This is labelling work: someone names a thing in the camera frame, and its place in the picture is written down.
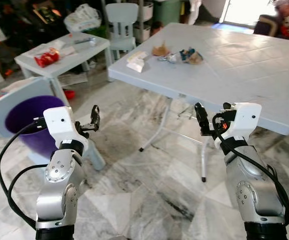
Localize shiny snack wrapper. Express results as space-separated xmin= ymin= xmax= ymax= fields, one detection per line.
xmin=158 ymin=47 xmax=204 ymax=66

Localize purple rubbish bin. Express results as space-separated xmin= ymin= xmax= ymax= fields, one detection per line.
xmin=4 ymin=95 xmax=68 ymax=159

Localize white crumpled paper trash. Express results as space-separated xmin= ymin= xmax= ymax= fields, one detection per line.
xmin=126 ymin=50 xmax=148 ymax=74

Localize brown crumpled paper trash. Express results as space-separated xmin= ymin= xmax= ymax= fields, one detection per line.
xmin=152 ymin=44 xmax=171 ymax=57

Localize red plastic floor item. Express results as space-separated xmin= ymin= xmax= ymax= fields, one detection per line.
xmin=63 ymin=89 xmax=77 ymax=100

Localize large pale blue plastic table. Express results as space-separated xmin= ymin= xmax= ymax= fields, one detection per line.
xmin=108 ymin=22 xmax=289 ymax=182

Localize small white plastic table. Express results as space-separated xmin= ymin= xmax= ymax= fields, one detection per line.
xmin=14 ymin=32 xmax=110 ymax=107

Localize white paper sheets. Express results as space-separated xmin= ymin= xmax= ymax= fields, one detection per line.
xmin=22 ymin=41 xmax=76 ymax=59

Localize red toy figure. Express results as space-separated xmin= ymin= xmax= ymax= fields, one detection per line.
xmin=34 ymin=48 xmax=61 ymax=68

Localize pale blue child chair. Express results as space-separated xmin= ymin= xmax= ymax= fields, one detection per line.
xmin=0 ymin=77 xmax=106 ymax=172

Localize white plastic bag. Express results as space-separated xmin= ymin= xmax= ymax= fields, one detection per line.
xmin=64 ymin=4 xmax=103 ymax=34

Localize pale green child chair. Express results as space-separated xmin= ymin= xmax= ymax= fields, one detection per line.
xmin=104 ymin=2 xmax=140 ymax=62

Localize green plastic container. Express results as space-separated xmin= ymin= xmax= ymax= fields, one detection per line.
xmin=152 ymin=0 xmax=183 ymax=26

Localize brown armchair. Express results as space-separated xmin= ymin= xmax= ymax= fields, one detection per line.
xmin=253 ymin=15 xmax=281 ymax=39

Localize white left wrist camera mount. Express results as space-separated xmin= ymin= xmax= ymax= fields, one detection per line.
xmin=43 ymin=106 xmax=89 ymax=150

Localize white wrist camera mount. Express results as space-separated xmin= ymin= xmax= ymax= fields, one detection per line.
xmin=217 ymin=102 xmax=263 ymax=146
xmin=43 ymin=106 xmax=89 ymax=150

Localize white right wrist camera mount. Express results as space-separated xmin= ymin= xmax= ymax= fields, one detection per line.
xmin=217 ymin=102 xmax=263 ymax=146

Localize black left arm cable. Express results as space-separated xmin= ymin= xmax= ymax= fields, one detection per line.
xmin=0 ymin=118 xmax=50 ymax=231

